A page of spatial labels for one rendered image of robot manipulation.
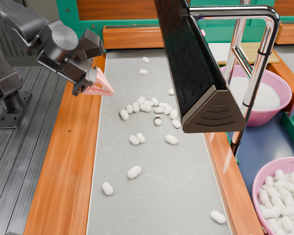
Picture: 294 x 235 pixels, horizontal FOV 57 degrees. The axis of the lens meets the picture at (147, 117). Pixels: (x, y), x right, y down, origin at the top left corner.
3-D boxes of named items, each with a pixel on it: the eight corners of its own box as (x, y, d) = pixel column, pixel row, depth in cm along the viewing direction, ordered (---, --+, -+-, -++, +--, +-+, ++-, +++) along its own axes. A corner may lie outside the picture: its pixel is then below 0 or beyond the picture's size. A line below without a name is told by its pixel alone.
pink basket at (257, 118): (259, 147, 82) (268, 124, 76) (189, 107, 96) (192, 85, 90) (295, 107, 97) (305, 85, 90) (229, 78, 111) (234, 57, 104)
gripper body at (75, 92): (95, 59, 72) (71, 43, 68) (92, 81, 64) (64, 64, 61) (82, 76, 75) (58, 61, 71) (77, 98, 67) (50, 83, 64)
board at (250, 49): (191, 65, 100) (192, 62, 100) (185, 46, 112) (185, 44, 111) (278, 63, 102) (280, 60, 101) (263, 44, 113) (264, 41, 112)
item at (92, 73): (121, 80, 73) (91, 61, 69) (120, 97, 68) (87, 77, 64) (106, 96, 77) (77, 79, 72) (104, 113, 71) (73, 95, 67)
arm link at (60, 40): (88, 40, 61) (54, -8, 58) (59, 56, 55) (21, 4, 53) (68, 61, 69) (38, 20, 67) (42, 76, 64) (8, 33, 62)
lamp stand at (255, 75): (168, 174, 75) (182, 11, 45) (161, 125, 90) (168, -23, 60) (236, 171, 76) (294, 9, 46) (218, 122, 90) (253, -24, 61)
